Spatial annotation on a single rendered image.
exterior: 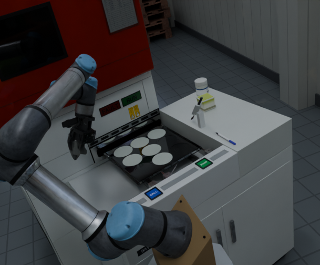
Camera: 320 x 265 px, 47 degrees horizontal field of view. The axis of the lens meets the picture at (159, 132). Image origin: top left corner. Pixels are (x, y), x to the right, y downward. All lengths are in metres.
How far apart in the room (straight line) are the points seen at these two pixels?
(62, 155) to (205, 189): 0.74
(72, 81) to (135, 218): 0.51
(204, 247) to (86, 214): 0.38
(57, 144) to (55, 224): 0.46
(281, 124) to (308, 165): 1.36
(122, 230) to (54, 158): 0.88
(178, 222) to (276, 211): 0.96
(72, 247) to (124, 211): 1.13
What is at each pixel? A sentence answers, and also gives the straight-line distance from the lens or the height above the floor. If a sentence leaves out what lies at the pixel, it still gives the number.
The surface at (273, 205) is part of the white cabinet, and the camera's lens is 2.00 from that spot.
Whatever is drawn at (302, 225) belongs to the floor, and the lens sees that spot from 2.63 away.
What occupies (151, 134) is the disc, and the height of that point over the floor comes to 0.90.
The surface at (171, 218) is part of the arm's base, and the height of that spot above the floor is 1.09.
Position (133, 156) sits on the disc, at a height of 0.90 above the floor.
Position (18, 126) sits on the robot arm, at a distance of 1.09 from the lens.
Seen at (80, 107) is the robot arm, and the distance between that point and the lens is 1.51.
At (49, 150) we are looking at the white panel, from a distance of 1.85.
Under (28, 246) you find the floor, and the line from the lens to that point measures 3.01.
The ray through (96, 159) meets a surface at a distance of 1.96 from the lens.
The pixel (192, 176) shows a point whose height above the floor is 0.96.
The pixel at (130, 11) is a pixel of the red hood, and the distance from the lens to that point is 1.80.
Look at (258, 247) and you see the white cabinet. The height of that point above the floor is 0.30.
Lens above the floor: 1.90
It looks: 30 degrees down
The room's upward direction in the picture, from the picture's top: 13 degrees counter-clockwise
